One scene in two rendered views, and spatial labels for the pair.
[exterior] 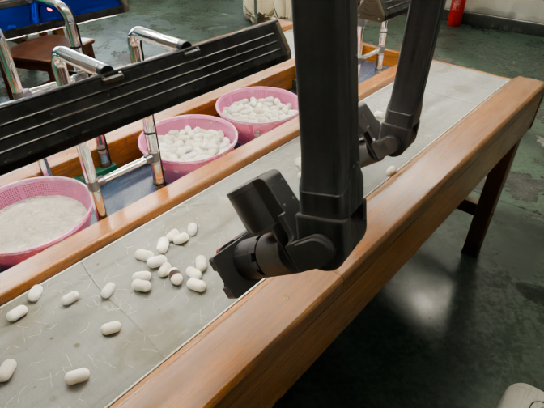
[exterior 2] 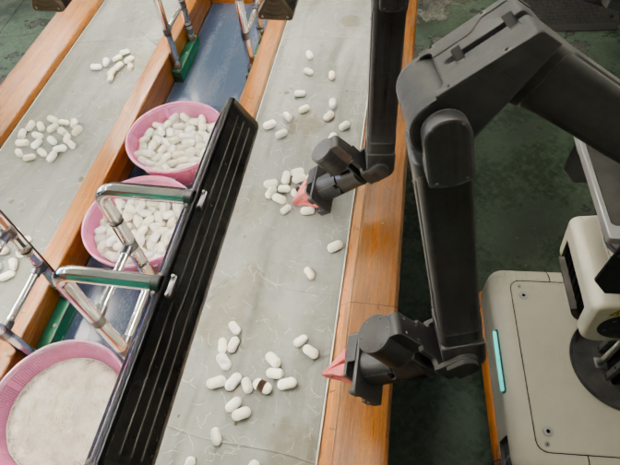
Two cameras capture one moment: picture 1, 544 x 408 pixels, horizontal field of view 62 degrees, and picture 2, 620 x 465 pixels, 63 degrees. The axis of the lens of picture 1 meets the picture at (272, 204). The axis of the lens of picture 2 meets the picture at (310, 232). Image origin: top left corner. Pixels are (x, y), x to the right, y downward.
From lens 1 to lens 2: 0.47 m
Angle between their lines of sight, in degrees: 26
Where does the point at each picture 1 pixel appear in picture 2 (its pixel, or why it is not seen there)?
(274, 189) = (409, 334)
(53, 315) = not seen: outside the picture
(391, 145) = (382, 172)
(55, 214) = (77, 387)
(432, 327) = not seen: hidden behind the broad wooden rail
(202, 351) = (346, 442)
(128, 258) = (201, 392)
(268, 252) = (411, 372)
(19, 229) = (54, 426)
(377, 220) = (384, 232)
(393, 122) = (378, 152)
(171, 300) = (276, 410)
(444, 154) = not seen: hidden behind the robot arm
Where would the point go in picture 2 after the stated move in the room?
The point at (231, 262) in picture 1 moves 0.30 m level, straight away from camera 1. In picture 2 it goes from (364, 382) to (249, 257)
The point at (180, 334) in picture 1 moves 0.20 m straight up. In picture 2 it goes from (309, 435) to (301, 400)
